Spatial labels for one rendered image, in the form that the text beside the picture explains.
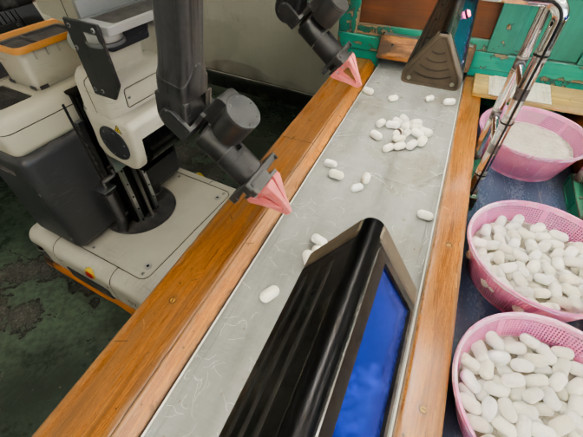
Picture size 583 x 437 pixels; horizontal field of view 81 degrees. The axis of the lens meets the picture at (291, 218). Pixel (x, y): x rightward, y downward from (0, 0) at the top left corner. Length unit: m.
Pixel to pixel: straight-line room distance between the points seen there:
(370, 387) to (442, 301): 0.44
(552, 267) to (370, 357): 0.63
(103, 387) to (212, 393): 0.15
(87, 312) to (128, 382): 1.10
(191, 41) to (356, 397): 0.47
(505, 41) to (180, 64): 1.04
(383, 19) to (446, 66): 0.85
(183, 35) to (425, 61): 0.32
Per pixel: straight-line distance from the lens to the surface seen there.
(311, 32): 0.93
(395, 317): 0.22
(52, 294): 1.78
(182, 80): 0.55
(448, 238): 0.71
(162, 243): 1.36
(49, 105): 1.21
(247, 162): 0.59
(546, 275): 0.79
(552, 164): 1.05
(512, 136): 1.14
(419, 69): 0.54
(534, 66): 0.78
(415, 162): 0.92
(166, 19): 0.53
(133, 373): 0.57
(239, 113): 0.53
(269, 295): 0.59
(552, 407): 0.65
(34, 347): 1.67
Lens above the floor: 1.26
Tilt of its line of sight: 46 degrees down
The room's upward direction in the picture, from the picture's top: straight up
